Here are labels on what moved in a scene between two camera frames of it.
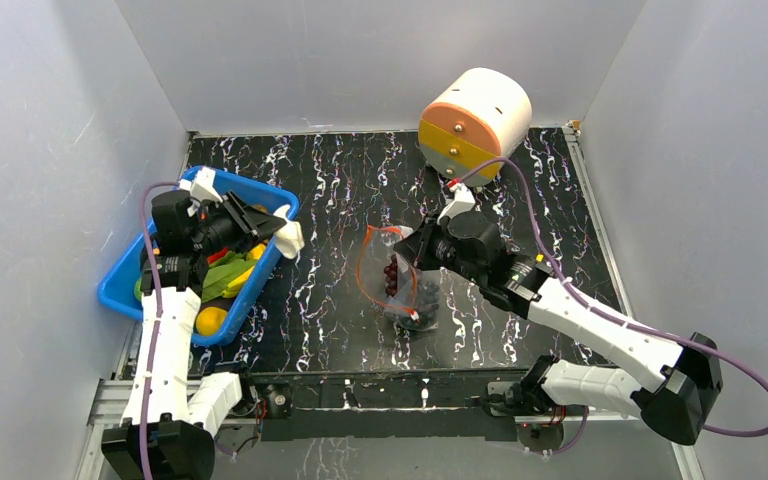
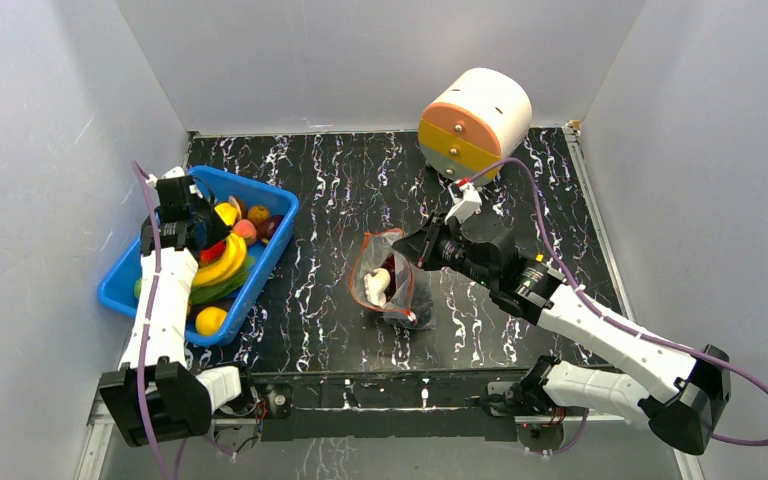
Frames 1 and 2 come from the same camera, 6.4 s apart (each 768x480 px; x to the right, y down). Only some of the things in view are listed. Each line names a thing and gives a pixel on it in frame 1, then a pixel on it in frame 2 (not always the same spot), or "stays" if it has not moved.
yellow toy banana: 235,286 -> 230,263
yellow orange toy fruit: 209,319 stays
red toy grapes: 391,273 stays
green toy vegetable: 223,271 stays
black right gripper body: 420,244 stays
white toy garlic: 289,240 -> 377,285
